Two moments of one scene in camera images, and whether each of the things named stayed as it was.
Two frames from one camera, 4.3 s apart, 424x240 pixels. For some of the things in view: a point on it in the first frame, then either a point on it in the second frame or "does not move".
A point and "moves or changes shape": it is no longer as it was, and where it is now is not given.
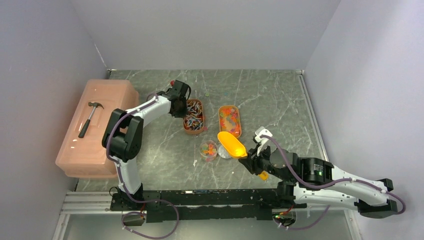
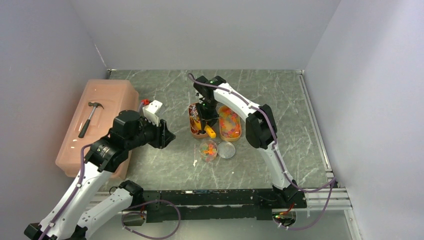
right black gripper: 252,162 -> 211,119
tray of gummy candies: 229,120 does not move
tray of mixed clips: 194,123 moves or changes shape
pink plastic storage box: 93,160 does not move
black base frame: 166,205 does not move
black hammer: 84,129 does not move
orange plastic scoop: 231,143 -> 209,131
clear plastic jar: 208,150 does not move
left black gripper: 181,114 -> 162,135
